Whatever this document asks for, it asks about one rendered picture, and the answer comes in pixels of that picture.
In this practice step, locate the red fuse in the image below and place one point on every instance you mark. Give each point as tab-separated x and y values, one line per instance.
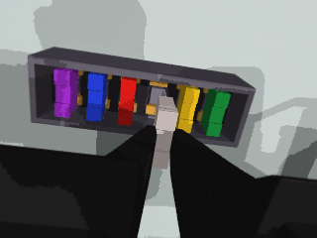
127	99

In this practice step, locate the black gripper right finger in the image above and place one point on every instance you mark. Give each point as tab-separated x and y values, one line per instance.
215	199

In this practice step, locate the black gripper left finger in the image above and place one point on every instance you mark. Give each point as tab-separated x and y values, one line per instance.
56	188

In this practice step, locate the yellow fuse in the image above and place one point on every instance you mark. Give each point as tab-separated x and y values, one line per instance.
188	98

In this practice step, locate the white blade fuse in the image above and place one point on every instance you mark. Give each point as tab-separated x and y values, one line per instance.
165	122

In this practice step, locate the small orange block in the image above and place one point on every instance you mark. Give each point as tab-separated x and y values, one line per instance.
150	109

